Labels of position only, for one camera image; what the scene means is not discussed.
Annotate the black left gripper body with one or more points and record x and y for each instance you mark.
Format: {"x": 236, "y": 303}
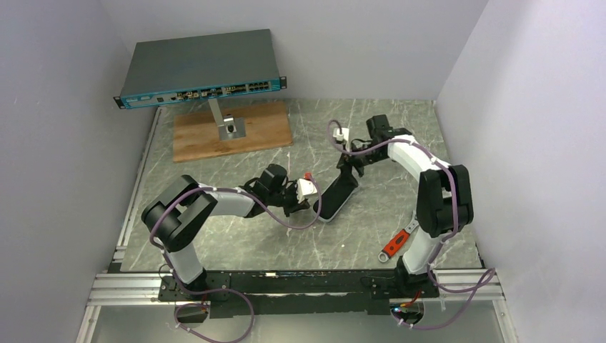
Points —
{"x": 294, "y": 202}

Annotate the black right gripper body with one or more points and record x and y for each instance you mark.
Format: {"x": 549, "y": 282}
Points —
{"x": 352, "y": 158}

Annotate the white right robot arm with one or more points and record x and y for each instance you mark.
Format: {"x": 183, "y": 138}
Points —
{"x": 444, "y": 199}

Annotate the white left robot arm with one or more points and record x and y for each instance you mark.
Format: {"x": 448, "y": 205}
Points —
{"x": 176, "y": 216}

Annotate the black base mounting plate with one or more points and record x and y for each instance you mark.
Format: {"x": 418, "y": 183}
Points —
{"x": 372, "y": 291}

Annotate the wooden base board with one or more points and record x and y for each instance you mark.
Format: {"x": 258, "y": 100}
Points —
{"x": 196, "y": 134}

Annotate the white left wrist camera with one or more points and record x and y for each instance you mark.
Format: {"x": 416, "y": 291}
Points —
{"x": 305, "y": 187}

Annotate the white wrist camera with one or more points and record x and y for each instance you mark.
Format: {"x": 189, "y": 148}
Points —
{"x": 305, "y": 187}
{"x": 341, "y": 135}

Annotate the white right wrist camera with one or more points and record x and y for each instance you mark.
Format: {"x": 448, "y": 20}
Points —
{"x": 341, "y": 135}

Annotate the metal stand bracket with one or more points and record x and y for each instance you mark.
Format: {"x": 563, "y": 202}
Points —
{"x": 229, "y": 127}

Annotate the red handled adjustable wrench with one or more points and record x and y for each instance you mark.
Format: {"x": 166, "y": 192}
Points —
{"x": 397, "y": 241}

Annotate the grey network switch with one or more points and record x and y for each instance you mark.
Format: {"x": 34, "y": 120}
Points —
{"x": 172, "y": 71}

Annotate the aluminium rail frame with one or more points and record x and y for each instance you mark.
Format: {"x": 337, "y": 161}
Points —
{"x": 139, "y": 289}

